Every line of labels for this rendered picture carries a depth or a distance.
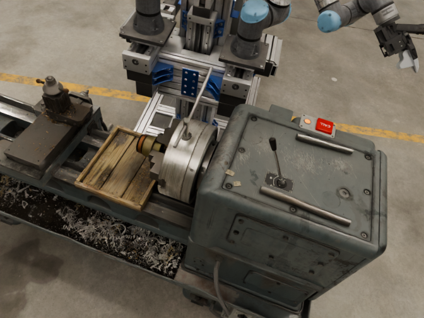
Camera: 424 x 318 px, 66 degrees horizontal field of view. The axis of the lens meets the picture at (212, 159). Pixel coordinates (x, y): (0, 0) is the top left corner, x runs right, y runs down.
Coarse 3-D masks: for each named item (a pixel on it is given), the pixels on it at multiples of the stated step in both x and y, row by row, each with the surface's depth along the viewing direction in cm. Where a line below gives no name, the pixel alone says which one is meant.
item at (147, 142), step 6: (144, 138) 126; (150, 138) 125; (138, 144) 125; (144, 144) 124; (150, 144) 124; (156, 144) 125; (162, 144) 129; (138, 150) 126; (144, 150) 124; (150, 150) 123; (156, 150) 124; (162, 150) 130
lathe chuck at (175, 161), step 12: (192, 120) 120; (192, 132) 114; (168, 144) 111; (180, 144) 111; (192, 144) 111; (168, 156) 111; (180, 156) 110; (168, 168) 111; (180, 168) 111; (168, 180) 113; (180, 180) 112; (168, 192) 118; (180, 192) 115
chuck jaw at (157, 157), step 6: (150, 156) 122; (156, 156) 122; (162, 156) 122; (150, 162) 120; (156, 162) 120; (156, 168) 117; (150, 174) 117; (156, 174) 116; (162, 180) 115; (162, 186) 117
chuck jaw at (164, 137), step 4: (176, 120) 122; (180, 120) 124; (172, 124) 122; (176, 124) 122; (168, 128) 125; (172, 128) 123; (164, 132) 124; (168, 132) 123; (172, 132) 123; (160, 136) 124; (164, 136) 124; (168, 136) 124; (156, 140) 125; (160, 140) 125; (164, 140) 124; (168, 140) 124
